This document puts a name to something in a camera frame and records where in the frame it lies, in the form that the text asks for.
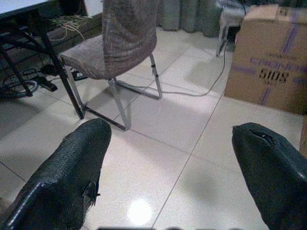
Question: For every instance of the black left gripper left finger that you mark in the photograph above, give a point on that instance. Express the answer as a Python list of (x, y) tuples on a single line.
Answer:
[(60, 177)]

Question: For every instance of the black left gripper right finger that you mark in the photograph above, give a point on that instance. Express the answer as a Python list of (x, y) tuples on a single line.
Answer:
[(273, 167)]

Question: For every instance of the black power strip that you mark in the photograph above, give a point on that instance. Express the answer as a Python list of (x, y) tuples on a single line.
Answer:
[(46, 83)]

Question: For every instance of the brown cardboard box purple print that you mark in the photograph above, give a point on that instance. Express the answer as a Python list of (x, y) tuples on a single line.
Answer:
[(266, 60)]

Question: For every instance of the black-leg white-top desk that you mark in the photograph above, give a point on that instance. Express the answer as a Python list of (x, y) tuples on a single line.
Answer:
[(36, 36)]

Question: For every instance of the brown fabric chrome-leg chair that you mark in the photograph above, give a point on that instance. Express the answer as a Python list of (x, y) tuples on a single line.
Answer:
[(120, 43)]

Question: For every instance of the white-leg stool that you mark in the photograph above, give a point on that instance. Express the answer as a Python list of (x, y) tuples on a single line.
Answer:
[(227, 21)]

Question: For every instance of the grey curtain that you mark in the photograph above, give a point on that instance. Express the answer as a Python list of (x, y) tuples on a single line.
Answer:
[(192, 14)]

